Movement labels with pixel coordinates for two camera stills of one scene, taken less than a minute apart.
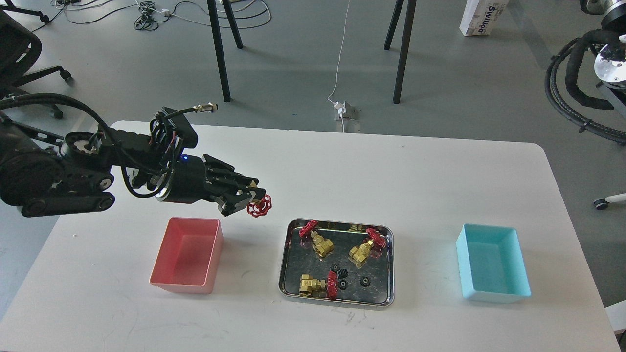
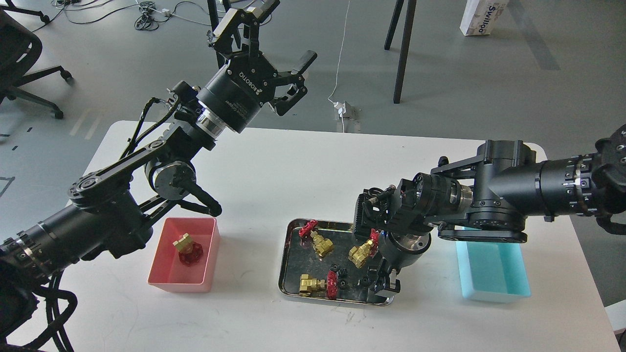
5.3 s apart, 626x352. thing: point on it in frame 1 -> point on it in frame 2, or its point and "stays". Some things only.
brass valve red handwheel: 258,208 -> 190,252
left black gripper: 191,179 -> 235,94
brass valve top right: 374,244 stays
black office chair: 19,49 stays
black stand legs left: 212,12 stays
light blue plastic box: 491,265 stays
